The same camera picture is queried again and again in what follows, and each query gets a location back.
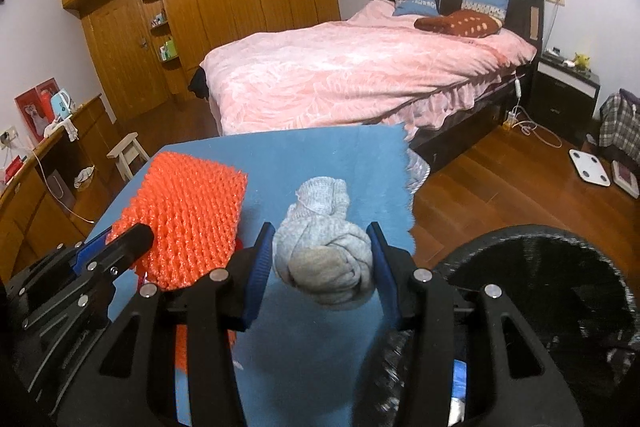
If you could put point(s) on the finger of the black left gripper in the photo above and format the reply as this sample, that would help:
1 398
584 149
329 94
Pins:
118 255

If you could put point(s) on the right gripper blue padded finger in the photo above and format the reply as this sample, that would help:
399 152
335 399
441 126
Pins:
258 274
383 275
88 251

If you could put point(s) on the grey knotted sock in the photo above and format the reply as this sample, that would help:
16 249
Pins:
317 251

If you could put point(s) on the orange foam net sheet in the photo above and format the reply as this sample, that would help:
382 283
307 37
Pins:
193 206

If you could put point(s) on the black lined trash bin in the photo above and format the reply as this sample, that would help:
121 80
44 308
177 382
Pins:
524 326

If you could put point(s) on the wooden side desk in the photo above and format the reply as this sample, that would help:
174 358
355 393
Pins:
62 190

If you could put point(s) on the blue table cloth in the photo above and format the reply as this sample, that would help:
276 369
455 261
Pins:
298 363

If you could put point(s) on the white small stool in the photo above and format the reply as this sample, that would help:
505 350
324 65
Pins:
125 152

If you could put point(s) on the light blue kettle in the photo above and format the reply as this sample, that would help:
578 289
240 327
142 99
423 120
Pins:
62 105

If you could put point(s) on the black clothing on bed corner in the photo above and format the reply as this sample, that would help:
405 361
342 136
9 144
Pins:
198 84

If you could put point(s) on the bed with pink duvet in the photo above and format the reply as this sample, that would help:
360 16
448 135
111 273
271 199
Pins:
375 68

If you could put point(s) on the white bathroom scale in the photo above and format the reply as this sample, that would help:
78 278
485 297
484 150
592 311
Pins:
589 168

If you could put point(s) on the black nightstand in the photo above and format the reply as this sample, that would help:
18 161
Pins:
563 98

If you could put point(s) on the white book on floor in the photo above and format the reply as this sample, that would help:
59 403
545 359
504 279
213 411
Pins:
625 179

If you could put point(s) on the brown dotted pillow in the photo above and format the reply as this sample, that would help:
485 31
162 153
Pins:
462 23

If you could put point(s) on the left blue pillow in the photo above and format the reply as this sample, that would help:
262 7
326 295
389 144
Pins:
425 8

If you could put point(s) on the blue pillow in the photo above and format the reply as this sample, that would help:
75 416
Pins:
494 8
425 8

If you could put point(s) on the plaid cloth pile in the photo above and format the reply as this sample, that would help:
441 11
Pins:
619 124

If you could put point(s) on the yellow plush toy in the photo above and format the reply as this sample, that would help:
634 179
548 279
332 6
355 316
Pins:
582 62

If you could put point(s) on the right blue pillow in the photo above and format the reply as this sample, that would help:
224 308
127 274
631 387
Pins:
494 8

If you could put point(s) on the red picture frame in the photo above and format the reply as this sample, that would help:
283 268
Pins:
34 105

